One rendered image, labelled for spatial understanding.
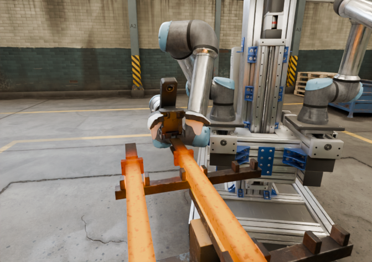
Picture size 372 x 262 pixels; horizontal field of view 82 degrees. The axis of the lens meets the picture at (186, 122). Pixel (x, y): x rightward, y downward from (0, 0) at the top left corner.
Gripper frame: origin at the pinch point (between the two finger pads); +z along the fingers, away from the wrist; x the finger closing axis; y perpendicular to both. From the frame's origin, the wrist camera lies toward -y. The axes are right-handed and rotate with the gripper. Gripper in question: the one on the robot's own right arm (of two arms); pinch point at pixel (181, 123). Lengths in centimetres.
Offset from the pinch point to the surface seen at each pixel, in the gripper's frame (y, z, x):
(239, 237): 7.0, 28.3, -0.2
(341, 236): 7.7, 31.1, -13.6
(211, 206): 7.0, 21.7, 1.0
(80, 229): 100, -91, 50
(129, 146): 5.9, -3.1, 12.3
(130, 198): 7.0, 16.2, 12.8
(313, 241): 7.4, 31.0, -9.0
